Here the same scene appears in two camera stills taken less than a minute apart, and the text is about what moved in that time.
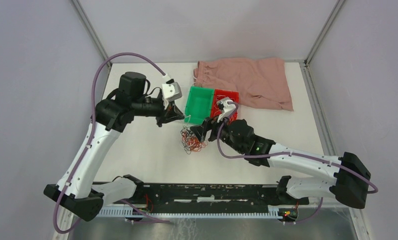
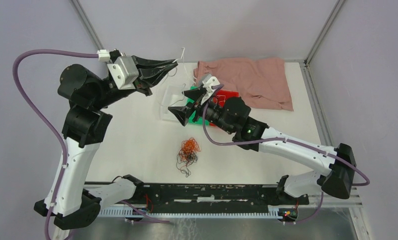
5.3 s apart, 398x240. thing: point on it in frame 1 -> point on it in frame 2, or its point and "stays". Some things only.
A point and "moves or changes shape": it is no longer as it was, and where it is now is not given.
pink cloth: [261, 83] stays
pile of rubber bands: [190, 142] -> [188, 155]
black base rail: [260, 195] stays
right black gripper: [200, 131] -> [182, 113]
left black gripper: [171, 114] -> [149, 74]
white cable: [187, 116] moves or changes shape
